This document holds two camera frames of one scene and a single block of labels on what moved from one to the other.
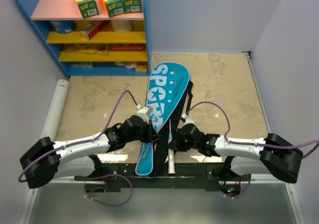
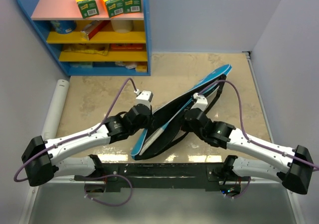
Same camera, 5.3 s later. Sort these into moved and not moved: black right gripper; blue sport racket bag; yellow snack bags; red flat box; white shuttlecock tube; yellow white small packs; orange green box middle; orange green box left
Moved: black right gripper; blue sport racket bag
Not moved: yellow white small packs; white shuttlecock tube; orange green box left; red flat box; yellow snack bags; orange green box middle
